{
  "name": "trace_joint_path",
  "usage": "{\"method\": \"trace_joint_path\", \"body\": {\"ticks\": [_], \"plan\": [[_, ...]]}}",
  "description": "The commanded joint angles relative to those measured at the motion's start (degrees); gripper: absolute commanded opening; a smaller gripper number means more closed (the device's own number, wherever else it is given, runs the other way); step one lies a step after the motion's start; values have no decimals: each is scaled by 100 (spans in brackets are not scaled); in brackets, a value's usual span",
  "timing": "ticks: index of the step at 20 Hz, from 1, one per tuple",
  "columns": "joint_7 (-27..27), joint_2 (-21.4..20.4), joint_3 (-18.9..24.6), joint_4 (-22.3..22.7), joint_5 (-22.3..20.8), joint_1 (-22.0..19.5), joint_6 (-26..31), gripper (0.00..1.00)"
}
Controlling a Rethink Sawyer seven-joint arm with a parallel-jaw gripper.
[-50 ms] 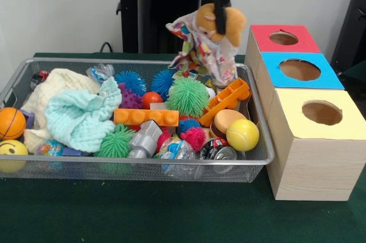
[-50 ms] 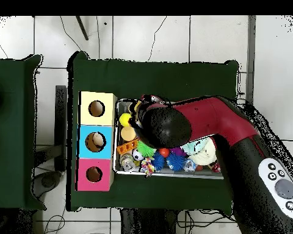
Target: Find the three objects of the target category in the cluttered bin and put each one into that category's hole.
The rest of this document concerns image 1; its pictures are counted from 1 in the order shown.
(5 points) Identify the yellow tennis ball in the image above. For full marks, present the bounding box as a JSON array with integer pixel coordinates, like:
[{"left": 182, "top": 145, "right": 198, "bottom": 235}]
[{"left": 226, "top": 119, "right": 260, "bottom": 152}]

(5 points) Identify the orange studded building brick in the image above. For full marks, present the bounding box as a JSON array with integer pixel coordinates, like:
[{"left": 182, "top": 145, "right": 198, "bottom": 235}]
[{"left": 113, "top": 108, "right": 180, "bottom": 128}]

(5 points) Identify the clear mesh bin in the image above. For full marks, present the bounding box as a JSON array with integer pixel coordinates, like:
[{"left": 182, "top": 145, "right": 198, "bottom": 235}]
[{"left": 0, "top": 57, "right": 276, "bottom": 184}]

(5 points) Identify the green spiky rubber ball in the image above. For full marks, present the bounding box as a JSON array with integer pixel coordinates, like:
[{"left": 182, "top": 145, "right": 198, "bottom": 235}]
[{"left": 165, "top": 76, "right": 210, "bottom": 118}]

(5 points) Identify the dark green tablecloth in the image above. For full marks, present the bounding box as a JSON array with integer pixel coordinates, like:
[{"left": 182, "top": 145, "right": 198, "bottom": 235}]
[
  {"left": 0, "top": 51, "right": 366, "bottom": 243},
  {"left": 340, "top": 61, "right": 366, "bottom": 103}
]

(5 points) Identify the wooden box with three holes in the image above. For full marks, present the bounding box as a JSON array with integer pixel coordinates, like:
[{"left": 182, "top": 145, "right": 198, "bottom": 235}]
[{"left": 245, "top": 24, "right": 366, "bottom": 201}]

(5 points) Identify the orange basketball toy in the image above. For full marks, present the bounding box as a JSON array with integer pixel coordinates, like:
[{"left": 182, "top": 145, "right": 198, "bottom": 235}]
[{"left": 0, "top": 107, "right": 27, "bottom": 141}]

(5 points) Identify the toy hamburger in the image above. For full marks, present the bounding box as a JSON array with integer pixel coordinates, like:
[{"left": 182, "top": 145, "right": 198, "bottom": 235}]
[{"left": 210, "top": 109, "right": 248, "bottom": 141}]

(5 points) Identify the colourful spotted cloth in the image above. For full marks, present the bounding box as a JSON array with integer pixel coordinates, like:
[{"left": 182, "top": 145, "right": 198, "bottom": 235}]
[{"left": 165, "top": 14, "right": 239, "bottom": 85}]

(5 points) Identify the silver plastic toy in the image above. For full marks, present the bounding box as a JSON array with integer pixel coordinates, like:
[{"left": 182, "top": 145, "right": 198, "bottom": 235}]
[{"left": 128, "top": 119, "right": 163, "bottom": 160}]

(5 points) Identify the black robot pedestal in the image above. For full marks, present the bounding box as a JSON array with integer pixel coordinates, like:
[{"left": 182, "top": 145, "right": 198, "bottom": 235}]
[{"left": 110, "top": 0, "right": 217, "bottom": 54}]

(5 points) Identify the orange plastic toy block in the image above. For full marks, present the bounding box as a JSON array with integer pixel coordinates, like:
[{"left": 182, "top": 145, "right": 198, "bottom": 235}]
[{"left": 199, "top": 77, "right": 252, "bottom": 128}]

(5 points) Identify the cream waffle cloth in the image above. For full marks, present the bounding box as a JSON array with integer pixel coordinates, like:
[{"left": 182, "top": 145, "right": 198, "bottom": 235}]
[{"left": 21, "top": 68, "right": 101, "bottom": 152}]

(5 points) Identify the black upright panel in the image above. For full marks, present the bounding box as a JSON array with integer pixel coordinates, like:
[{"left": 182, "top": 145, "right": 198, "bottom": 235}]
[{"left": 330, "top": 0, "right": 366, "bottom": 68}]

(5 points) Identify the yellow smiley ball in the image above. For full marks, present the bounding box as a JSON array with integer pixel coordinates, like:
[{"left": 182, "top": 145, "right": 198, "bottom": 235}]
[{"left": 0, "top": 139, "right": 29, "bottom": 174}]

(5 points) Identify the mint green waffle cloth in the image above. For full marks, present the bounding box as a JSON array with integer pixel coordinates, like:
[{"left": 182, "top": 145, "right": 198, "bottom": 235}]
[{"left": 45, "top": 77, "right": 122, "bottom": 153}]

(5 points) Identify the brown plush monkey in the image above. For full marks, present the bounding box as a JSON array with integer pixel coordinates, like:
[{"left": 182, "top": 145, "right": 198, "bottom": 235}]
[{"left": 194, "top": 3, "right": 248, "bottom": 47}]

